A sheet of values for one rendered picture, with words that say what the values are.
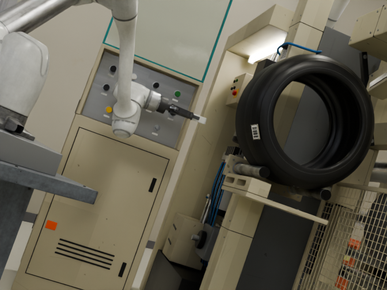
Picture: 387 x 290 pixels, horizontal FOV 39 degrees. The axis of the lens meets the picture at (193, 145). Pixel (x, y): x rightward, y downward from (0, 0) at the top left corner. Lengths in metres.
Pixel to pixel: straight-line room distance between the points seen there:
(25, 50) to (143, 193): 1.32
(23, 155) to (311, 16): 1.64
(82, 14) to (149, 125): 2.24
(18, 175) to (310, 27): 1.69
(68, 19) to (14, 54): 3.20
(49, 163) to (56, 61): 3.20
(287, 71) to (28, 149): 1.11
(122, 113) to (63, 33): 2.52
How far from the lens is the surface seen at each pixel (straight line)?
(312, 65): 2.25
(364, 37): 2.62
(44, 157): 1.57
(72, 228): 2.74
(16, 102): 1.60
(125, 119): 2.33
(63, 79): 4.79
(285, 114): 2.60
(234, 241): 2.55
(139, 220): 2.75
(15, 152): 1.53
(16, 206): 1.62
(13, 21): 1.86
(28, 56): 1.61
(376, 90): 2.66
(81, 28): 4.85
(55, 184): 1.51
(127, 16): 2.12
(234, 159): 2.48
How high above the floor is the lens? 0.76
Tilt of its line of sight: 4 degrees up
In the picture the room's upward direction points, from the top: 19 degrees clockwise
